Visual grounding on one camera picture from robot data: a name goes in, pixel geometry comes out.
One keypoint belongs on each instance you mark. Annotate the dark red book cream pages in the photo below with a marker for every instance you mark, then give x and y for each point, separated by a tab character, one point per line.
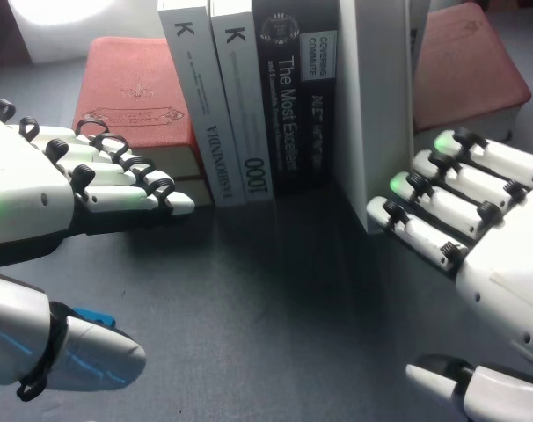
198	191

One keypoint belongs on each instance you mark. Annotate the grey table cloth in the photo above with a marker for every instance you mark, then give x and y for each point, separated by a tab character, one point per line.
266	307

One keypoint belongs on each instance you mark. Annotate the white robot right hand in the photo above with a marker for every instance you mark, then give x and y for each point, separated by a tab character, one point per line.
508	264

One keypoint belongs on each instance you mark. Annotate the white book Fashion India spine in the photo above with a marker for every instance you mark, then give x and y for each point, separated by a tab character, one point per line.
192	66

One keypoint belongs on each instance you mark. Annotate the white backdrop board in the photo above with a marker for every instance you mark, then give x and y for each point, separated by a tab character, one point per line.
55	26

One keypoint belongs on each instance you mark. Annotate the tall white hardcover book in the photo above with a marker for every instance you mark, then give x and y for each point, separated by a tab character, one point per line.
372	110

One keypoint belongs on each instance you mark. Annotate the black book Most Excellent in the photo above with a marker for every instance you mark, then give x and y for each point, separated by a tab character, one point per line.
279	110

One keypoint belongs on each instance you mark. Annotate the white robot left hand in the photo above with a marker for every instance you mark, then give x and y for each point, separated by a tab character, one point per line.
24	189

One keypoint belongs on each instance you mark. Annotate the small blue block with holes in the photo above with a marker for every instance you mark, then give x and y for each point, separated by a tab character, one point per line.
90	315

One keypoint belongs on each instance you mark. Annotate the red cloth hardcover book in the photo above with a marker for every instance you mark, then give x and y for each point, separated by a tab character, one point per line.
130	70
464	74

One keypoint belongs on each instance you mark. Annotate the white book 1001 spine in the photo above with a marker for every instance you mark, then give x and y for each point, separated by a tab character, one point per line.
240	88

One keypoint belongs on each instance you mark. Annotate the black book Covering Commute label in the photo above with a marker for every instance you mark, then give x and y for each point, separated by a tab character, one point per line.
319	118

